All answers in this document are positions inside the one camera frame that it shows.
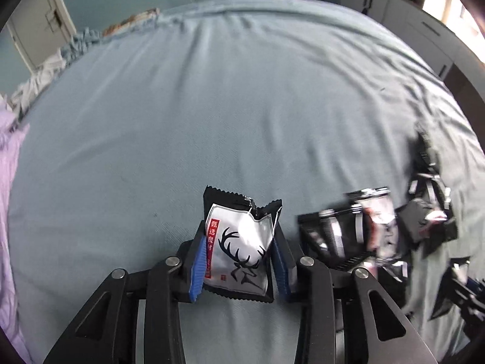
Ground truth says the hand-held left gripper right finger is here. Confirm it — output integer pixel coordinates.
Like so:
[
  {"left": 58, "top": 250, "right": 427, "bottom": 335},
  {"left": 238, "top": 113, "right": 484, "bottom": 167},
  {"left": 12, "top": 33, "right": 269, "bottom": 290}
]
[{"left": 272, "top": 227, "right": 436, "bottom": 364}]

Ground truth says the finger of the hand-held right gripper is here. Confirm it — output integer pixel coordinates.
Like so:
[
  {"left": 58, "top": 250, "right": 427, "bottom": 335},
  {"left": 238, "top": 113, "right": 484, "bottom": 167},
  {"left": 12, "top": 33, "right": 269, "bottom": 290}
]
[{"left": 432, "top": 258, "right": 485, "bottom": 336}]

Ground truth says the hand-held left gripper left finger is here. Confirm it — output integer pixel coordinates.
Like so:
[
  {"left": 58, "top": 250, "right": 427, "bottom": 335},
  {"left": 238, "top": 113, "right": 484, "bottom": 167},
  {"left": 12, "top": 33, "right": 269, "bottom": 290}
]
[{"left": 43, "top": 222, "right": 209, "bottom": 364}]

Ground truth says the black white deer snack packet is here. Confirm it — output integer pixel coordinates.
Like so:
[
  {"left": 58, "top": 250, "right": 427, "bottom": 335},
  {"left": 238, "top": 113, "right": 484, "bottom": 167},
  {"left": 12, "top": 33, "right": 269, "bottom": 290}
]
[{"left": 201, "top": 185, "right": 284, "bottom": 304}]

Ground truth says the pile of black snack packets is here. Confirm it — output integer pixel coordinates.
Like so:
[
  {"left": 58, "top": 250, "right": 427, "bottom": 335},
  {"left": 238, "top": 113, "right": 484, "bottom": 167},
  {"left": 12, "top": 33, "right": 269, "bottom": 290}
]
[{"left": 297, "top": 121, "right": 461, "bottom": 285}]

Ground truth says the purple blanket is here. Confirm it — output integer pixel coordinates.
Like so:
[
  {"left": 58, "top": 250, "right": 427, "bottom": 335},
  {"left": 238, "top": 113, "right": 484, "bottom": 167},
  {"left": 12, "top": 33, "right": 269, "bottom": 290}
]
[{"left": 0, "top": 95, "right": 35, "bottom": 364}]

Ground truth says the brown wooden panel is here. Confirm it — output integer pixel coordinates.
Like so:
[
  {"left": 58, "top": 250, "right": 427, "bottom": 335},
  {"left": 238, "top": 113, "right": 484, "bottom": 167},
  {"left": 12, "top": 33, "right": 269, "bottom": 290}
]
[{"left": 443, "top": 62, "right": 485, "bottom": 122}]

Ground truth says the white crumpled cloth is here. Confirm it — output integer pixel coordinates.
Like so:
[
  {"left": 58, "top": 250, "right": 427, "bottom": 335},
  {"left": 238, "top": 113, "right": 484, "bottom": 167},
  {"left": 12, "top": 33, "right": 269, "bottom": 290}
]
[{"left": 8, "top": 51, "right": 72, "bottom": 118}]

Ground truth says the blue ruffled cloth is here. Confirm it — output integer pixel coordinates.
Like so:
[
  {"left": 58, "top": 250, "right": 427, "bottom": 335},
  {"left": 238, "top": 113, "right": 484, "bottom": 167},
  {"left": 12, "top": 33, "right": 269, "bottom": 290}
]
[{"left": 61, "top": 26, "right": 103, "bottom": 65}]

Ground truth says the white cabinet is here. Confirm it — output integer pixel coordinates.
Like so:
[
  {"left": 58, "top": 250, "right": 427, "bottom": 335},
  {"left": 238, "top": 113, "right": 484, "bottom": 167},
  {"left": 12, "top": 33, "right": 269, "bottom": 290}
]
[{"left": 341, "top": 0, "right": 467, "bottom": 80}]

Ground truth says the window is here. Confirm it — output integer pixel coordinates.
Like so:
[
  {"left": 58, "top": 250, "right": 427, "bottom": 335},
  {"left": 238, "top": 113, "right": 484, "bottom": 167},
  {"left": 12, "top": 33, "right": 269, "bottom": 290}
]
[{"left": 422, "top": 0, "right": 478, "bottom": 35}]

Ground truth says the white door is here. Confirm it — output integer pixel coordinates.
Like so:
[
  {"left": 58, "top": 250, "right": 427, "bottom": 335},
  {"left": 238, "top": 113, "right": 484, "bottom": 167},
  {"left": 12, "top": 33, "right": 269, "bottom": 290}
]
[{"left": 8, "top": 0, "right": 76, "bottom": 72}]

